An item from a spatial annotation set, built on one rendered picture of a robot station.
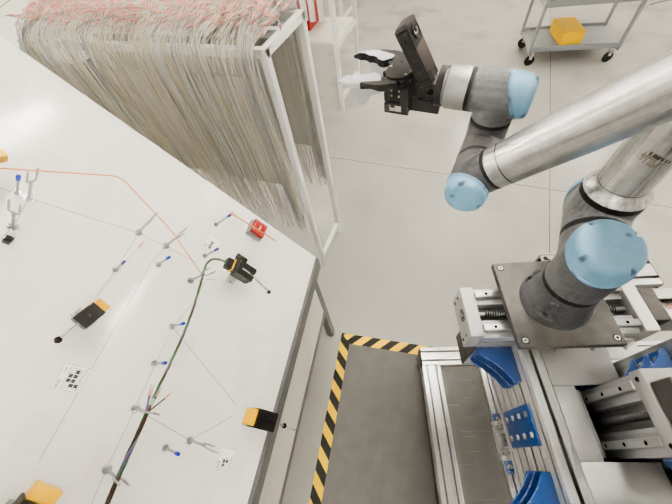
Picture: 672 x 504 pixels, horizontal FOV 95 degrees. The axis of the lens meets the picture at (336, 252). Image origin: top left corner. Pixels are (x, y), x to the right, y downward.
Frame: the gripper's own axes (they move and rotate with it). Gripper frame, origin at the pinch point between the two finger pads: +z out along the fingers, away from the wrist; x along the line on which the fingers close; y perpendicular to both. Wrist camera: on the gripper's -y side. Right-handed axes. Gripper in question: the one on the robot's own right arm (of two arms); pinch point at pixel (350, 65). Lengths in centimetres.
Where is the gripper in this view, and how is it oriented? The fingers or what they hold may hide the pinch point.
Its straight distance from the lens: 75.6
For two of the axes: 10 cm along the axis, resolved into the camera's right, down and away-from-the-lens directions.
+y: 1.8, 4.5, 8.7
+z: -8.9, -3.0, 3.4
